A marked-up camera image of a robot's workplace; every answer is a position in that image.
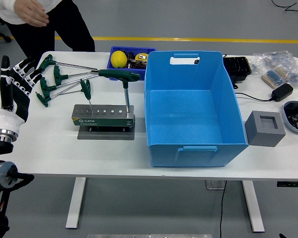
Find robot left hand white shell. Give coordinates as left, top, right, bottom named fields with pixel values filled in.
left=0, top=55, right=43, bottom=132

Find black office chair base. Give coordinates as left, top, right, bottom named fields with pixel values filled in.
left=0, top=14, right=12, bottom=43

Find short green T-handle hex wrench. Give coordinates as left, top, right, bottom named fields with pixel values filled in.
left=64, top=79, right=91, bottom=96

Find black power adapter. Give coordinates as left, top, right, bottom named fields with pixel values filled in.
left=271, top=83, right=294, bottom=102

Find grey oval tray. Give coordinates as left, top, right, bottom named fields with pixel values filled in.
left=283, top=100, right=298, bottom=135

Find person's right hand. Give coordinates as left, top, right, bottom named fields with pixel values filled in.
left=14, top=3, right=50, bottom=27

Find grey cube block with recess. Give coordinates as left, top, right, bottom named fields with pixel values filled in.
left=244, top=110, right=287, bottom=147

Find white table leg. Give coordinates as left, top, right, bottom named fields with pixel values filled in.
left=65, top=177, right=87, bottom=229
left=241, top=180, right=266, bottom=233

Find person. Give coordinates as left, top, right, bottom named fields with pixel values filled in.
left=0, top=0, right=96, bottom=59

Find small blue parts bin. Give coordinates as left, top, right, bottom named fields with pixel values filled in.
left=106, top=46, right=156, bottom=81

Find clear bags of components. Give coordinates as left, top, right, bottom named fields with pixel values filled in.
left=252, top=50, right=298, bottom=89

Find black hanging cable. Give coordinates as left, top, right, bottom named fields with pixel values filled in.
left=220, top=180, right=228, bottom=238

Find black plastic component tray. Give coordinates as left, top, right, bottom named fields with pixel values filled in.
left=223, top=56, right=252, bottom=89

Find yellow lemon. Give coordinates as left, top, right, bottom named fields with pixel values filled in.
left=110, top=50, right=128, bottom=69

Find black table control panel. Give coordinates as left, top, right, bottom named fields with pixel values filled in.
left=277, top=181, right=298, bottom=188

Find green SATA wrench holder stand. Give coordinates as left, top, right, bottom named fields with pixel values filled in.
left=71, top=104, right=136, bottom=141

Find dark small parts pile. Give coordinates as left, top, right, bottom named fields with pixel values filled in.
left=125, top=51, right=147, bottom=70

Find black adapter cord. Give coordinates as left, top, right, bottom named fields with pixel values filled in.
left=234, top=92, right=274, bottom=102

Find small green T-handle hex wrench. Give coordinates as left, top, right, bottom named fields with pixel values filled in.
left=80, top=80, right=93, bottom=113

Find large blue plastic box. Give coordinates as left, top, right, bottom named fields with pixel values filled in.
left=144, top=51, right=249, bottom=168

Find large green T-handle hex wrench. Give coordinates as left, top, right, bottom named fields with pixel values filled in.
left=98, top=69, right=141, bottom=117

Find black floor cable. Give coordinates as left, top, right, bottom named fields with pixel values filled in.
left=271, top=0, right=298, bottom=15

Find tan resistor tape bundle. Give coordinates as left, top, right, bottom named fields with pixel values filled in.
left=261, top=66, right=290, bottom=89

